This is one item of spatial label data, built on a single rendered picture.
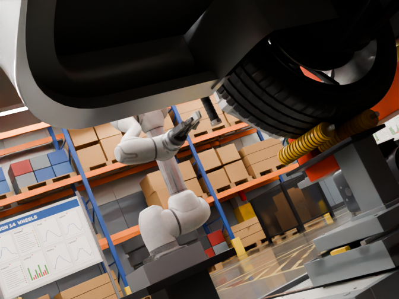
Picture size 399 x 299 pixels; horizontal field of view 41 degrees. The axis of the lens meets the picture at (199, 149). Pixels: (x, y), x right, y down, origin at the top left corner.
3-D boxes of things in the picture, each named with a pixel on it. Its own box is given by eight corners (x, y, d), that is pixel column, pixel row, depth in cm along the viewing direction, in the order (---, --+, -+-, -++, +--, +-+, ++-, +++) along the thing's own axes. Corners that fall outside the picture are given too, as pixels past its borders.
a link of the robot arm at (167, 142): (167, 153, 233) (171, 148, 228) (158, 134, 235) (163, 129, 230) (184, 148, 238) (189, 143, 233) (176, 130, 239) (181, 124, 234)
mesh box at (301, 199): (302, 231, 978) (279, 183, 996) (268, 244, 1088) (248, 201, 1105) (336, 215, 1020) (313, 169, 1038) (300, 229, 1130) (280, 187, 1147)
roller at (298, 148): (330, 137, 158) (321, 120, 159) (277, 169, 183) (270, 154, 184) (343, 132, 161) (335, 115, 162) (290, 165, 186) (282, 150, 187)
